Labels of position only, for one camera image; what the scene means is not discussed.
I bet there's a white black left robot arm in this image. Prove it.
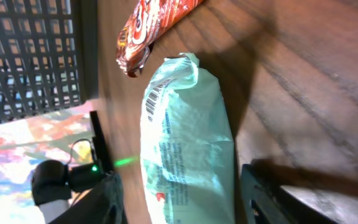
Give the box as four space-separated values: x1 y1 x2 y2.
31 160 108 224

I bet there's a red Top chocolate bar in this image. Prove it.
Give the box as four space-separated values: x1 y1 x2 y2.
116 0 202 77

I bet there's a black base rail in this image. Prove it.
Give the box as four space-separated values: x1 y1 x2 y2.
89 111 114 173

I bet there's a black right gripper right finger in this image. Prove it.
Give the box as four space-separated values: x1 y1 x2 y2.
240 164 334 224

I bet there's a grey plastic mesh basket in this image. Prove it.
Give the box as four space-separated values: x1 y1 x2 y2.
0 0 98 124

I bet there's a light teal snack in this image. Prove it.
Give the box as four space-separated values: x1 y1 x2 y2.
140 53 235 224

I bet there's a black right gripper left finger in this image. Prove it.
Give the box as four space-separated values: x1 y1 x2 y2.
51 172 126 224

